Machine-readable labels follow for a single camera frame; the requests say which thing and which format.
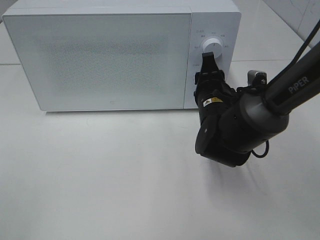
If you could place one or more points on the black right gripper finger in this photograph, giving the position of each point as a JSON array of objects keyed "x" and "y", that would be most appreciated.
[
  {"x": 205, "y": 67},
  {"x": 212, "y": 63}
]

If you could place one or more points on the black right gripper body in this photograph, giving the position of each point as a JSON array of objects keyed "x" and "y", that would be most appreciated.
[{"x": 213, "y": 85}]

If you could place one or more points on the white microwave door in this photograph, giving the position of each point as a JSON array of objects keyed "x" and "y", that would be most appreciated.
[{"x": 103, "y": 62}]

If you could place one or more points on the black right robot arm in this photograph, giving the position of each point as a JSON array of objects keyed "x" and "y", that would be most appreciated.
[{"x": 233, "y": 122}]

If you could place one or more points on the white upper microwave knob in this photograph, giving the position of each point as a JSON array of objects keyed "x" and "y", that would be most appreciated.
[{"x": 213, "y": 45}]

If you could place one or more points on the white microwave oven body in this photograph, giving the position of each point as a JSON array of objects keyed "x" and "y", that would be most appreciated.
[{"x": 222, "y": 23}]

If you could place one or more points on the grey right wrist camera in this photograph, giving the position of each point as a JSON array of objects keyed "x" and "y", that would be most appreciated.
[{"x": 256, "y": 78}]

